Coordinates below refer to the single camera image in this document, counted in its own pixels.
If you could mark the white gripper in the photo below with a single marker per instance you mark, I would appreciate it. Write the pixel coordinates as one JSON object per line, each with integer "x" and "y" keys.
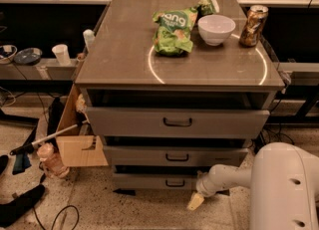
{"x": 203, "y": 184}

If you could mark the grey bottom drawer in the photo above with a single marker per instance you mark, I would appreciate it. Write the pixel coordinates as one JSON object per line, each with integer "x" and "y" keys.
{"x": 154, "y": 181}

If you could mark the grey drawer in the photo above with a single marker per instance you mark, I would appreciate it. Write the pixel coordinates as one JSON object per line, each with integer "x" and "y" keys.
{"x": 244, "y": 124}
{"x": 154, "y": 181}
{"x": 173, "y": 156}

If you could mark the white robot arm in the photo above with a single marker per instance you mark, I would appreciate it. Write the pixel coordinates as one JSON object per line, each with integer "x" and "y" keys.
{"x": 283, "y": 183}

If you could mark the grey middle drawer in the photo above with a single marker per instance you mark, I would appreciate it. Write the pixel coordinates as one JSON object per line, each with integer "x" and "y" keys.
{"x": 173, "y": 156}

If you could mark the grey drawer cabinet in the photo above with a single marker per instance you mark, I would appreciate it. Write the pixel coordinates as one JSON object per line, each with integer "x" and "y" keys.
{"x": 124, "y": 71}

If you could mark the grey top drawer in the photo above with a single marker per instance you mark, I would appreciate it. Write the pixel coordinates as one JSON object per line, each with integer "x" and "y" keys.
{"x": 244, "y": 124}

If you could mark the black power adapter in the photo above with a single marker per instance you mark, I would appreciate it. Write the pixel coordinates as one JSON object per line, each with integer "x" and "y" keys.
{"x": 259, "y": 143}

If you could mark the cardboard box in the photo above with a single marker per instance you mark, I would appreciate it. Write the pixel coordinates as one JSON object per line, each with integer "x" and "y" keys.
{"x": 78, "y": 147}

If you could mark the clear plastic jug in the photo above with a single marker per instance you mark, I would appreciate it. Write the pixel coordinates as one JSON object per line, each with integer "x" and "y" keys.
{"x": 51, "y": 161}

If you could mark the white bowl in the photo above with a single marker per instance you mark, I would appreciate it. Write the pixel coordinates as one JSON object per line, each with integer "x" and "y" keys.
{"x": 215, "y": 29}

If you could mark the green chip bag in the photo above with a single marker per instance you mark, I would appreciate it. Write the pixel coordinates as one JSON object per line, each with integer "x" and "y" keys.
{"x": 172, "y": 38}

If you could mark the black sock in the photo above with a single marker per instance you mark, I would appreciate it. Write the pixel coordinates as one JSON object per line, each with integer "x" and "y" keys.
{"x": 12, "y": 211}

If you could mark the crushed soda can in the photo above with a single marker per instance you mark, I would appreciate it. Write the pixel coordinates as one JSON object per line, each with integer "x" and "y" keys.
{"x": 256, "y": 18}

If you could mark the white plastic bottle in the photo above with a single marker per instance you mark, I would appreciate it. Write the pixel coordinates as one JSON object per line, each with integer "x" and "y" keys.
{"x": 89, "y": 38}

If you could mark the white paper cup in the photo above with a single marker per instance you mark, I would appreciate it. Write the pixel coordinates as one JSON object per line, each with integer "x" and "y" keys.
{"x": 61, "y": 53}

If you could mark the dark blue plate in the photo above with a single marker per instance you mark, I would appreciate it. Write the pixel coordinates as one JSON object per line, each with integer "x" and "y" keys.
{"x": 28, "y": 57}

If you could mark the small patterned bowl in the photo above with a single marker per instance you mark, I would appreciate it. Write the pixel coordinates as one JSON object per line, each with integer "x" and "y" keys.
{"x": 7, "y": 54}

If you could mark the grey handled tool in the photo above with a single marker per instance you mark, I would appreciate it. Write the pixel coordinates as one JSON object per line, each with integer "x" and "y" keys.
{"x": 31, "y": 146}

